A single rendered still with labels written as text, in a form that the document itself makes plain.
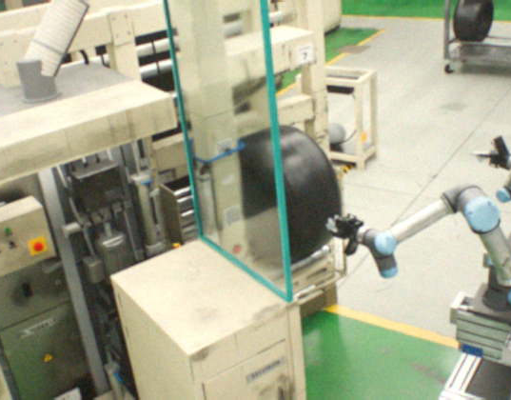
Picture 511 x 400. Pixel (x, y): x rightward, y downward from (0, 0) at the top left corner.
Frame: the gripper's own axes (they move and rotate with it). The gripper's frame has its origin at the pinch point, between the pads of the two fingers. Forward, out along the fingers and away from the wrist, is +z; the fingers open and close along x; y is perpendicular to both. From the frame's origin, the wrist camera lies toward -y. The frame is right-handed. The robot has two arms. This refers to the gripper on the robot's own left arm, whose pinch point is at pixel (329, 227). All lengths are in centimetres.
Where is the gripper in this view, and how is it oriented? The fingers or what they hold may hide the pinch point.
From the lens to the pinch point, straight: 278.0
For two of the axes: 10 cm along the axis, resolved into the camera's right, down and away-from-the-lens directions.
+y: -1.6, -9.2, -3.6
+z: -5.5, -2.2, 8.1
